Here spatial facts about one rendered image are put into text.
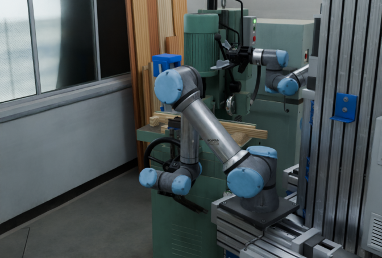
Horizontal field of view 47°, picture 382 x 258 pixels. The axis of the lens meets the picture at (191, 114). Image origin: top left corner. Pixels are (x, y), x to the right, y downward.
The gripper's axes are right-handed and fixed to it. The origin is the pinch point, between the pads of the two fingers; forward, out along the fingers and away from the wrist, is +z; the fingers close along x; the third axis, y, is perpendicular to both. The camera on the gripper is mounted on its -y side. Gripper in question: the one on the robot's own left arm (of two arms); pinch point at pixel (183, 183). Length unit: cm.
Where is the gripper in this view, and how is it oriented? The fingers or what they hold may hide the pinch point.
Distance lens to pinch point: 203.9
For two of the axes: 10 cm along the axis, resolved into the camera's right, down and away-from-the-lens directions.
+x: 8.9, 1.2, -4.3
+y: -2.2, 9.5, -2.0
